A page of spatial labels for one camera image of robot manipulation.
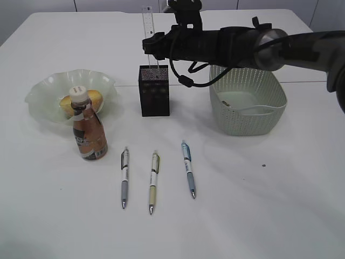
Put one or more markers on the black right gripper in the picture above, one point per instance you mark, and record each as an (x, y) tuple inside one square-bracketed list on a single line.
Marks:
[(191, 45)]

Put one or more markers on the clear plastic ruler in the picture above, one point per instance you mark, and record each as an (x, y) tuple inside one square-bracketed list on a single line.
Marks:
[(148, 24)]

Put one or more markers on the sugared bread roll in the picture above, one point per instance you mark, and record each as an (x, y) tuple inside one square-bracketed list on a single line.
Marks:
[(95, 97)]

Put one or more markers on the blue grip pen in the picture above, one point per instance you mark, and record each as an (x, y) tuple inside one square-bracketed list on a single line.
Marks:
[(188, 166)]

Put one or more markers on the cream grip pen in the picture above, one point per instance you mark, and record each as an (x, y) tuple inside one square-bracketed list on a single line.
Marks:
[(155, 166)]

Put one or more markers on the Nescafe coffee bottle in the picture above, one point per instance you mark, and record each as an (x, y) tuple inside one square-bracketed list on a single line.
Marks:
[(88, 130)]

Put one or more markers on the grey grip pen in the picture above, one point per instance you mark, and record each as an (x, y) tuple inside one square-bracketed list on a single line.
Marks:
[(125, 177)]

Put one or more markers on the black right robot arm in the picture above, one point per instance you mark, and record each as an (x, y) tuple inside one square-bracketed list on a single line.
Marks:
[(260, 47)]

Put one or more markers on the black mesh pen holder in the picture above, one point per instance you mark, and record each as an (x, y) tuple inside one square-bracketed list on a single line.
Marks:
[(154, 90)]

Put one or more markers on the pale green woven basket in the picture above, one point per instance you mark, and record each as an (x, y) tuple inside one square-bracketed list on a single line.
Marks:
[(256, 98)]

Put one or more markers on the pale green wavy plate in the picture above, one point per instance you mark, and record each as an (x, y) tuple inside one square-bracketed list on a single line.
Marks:
[(44, 98)]

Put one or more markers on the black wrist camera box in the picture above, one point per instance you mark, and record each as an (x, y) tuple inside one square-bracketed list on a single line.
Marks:
[(187, 13)]

